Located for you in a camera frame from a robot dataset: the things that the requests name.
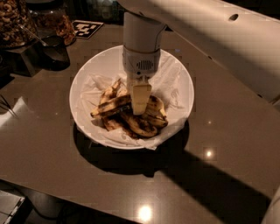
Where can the black white fiducial marker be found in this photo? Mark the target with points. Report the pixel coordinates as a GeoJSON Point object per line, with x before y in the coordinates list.
{"type": "Point", "coordinates": [85, 29]}

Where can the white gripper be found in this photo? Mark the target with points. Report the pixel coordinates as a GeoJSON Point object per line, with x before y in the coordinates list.
{"type": "Point", "coordinates": [141, 63]}

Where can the dark stand block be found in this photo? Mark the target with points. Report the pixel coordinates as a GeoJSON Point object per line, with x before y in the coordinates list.
{"type": "Point", "coordinates": [24, 60]}

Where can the right small spotted banana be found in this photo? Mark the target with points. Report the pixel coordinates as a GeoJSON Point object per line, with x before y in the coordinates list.
{"type": "Point", "coordinates": [155, 121]}

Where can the white paper towel liner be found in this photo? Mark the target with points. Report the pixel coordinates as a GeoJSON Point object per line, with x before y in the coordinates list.
{"type": "Point", "coordinates": [169, 78]}

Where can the grey box bottom left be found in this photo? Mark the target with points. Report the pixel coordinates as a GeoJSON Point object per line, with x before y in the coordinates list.
{"type": "Point", "coordinates": [10, 205]}

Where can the glass jar of cashews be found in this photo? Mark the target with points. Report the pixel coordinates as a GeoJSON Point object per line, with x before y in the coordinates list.
{"type": "Point", "coordinates": [15, 24]}

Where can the white bowl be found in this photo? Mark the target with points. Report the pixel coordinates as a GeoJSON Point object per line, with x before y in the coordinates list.
{"type": "Point", "coordinates": [96, 70]}

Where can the lower left dark banana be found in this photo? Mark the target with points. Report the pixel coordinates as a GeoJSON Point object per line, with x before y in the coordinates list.
{"type": "Point", "coordinates": [115, 123]}

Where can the glass jar of nuts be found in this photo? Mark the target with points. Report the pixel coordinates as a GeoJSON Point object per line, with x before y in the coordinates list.
{"type": "Point", "coordinates": [51, 16]}

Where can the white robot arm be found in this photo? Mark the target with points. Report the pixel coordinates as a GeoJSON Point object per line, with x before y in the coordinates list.
{"type": "Point", "coordinates": [244, 42]}

